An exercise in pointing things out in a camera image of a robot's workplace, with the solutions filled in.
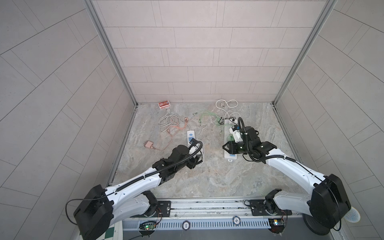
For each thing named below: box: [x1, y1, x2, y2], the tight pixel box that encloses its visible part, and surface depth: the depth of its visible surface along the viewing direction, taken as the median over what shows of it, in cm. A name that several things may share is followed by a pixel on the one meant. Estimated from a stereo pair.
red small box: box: [157, 100, 171, 109], surface depth 117 cm
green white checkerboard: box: [97, 222, 124, 240], surface depth 65 cm
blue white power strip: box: [187, 130, 195, 147], surface depth 98 cm
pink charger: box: [144, 140, 153, 148], surface depth 93 cm
